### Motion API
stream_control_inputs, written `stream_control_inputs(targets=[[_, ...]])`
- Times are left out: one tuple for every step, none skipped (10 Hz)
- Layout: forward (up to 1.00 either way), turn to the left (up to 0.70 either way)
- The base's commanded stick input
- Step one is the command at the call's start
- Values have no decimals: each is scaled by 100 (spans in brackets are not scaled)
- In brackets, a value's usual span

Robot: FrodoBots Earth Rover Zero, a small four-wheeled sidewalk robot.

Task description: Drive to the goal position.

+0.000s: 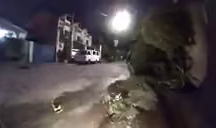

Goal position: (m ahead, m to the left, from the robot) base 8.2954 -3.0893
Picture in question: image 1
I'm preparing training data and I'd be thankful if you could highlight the blue wall with pale post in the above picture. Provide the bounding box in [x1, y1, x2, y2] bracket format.
[0, 39, 58, 65]

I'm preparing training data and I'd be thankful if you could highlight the low building with lit roof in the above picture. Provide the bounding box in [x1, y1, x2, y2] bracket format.
[0, 16, 29, 46]

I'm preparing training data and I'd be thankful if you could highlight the large dark bush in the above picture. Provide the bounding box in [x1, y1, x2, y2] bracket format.
[126, 6, 204, 91]

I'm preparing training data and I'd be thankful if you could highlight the white car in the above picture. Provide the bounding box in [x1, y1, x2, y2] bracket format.
[73, 49, 101, 65]

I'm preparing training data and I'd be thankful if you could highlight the street lamp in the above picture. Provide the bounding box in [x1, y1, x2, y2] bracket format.
[99, 9, 133, 34]

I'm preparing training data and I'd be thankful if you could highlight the grey asphalt road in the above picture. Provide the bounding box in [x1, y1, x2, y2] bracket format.
[0, 59, 131, 128]

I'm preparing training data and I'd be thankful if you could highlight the pale multi-storey building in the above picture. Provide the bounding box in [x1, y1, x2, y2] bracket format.
[55, 13, 94, 63]

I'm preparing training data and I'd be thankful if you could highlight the rubble and dirt verge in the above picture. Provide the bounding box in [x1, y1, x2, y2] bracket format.
[99, 77, 164, 128]

